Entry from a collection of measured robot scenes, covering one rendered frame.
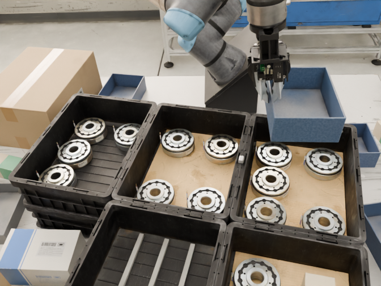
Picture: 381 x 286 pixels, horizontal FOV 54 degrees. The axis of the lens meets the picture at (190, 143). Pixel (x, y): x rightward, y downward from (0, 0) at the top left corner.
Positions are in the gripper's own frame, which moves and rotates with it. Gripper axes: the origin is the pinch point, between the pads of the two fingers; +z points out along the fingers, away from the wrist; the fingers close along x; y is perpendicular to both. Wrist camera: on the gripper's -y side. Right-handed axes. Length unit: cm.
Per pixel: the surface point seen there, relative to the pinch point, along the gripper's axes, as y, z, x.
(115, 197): 16.5, 14.9, -38.9
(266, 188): 6.3, 26.1, -2.1
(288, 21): -196, 80, 23
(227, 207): 18.3, 18.1, -11.4
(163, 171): -1.7, 25.9, -31.8
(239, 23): -196, 78, -13
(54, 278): 30, 31, -58
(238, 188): 11.1, 19.8, -9.0
